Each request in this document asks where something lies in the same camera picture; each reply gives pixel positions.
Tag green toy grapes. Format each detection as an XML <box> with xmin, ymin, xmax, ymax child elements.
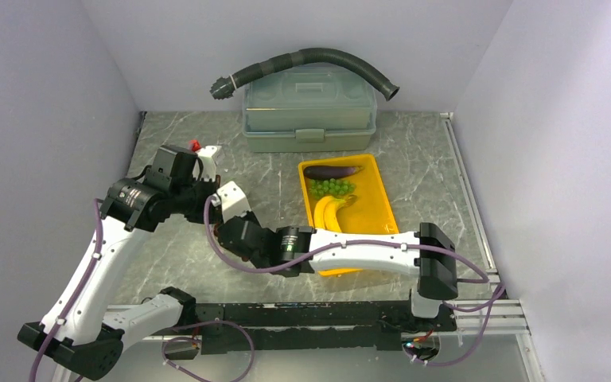
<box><xmin>306</xmin><ymin>179</ymin><xmax>356</xmax><ymax>199</ymax></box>

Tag purple toy eggplant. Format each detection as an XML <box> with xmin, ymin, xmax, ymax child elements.
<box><xmin>302</xmin><ymin>166</ymin><xmax>364</xmax><ymax>181</ymax></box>

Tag yellow plastic tray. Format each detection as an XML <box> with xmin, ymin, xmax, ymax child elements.
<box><xmin>298</xmin><ymin>153</ymin><xmax>399</xmax><ymax>278</ymax></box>

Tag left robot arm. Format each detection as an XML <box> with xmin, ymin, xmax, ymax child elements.
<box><xmin>18</xmin><ymin>145</ymin><xmax>220</xmax><ymax>380</ymax></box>

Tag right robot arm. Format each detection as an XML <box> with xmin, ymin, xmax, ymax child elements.
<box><xmin>206</xmin><ymin>216</ymin><xmax>459</xmax><ymax>330</ymax></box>

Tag yellow toy bananas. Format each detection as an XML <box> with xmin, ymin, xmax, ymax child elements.
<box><xmin>313</xmin><ymin>194</ymin><xmax>357</xmax><ymax>232</ymax></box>

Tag grey plastic storage box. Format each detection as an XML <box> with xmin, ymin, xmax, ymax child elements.
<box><xmin>243</xmin><ymin>64</ymin><xmax>377</xmax><ymax>153</ymax></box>

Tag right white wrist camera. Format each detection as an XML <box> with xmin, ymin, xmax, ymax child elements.
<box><xmin>212</xmin><ymin>181</ymin><xmax>251</xmax><ymax>222</ymax></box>

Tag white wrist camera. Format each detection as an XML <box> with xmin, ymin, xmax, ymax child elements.
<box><xmin>189</xmin><ymin>139</ymin><xmax>221</xmax><ymax>181</ymax></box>
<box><xmin>212</xmin><ymin>181</ymin><xmax>251</xmax><ymax>222</ymax></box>

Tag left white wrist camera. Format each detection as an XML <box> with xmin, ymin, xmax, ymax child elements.
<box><xmin>189</xmin><ymin>139</ymin><xmax>221</xmax><ymax>181</ymax></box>

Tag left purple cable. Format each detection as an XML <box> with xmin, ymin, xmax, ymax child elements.
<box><xmin>27</xmin><ymin>197</ymin><xmax>105</xmax><ymax>382</ymax></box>

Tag black corrugated hose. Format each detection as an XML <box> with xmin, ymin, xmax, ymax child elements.
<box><xmin>209</xmin><ymin>47</ymin><xmax>400</xmax><ymax>102</ymax></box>

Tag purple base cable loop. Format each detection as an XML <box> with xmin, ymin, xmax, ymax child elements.
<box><xmin>161</xmin><ymin>322</ymin><xmax>256</xmax><ymax>382</ymax></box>

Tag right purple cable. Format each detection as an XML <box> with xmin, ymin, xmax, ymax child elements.
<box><xmin>202</xmin><ymin>196</ymin><xmax>507</xmax><ymax>368</ymax></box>

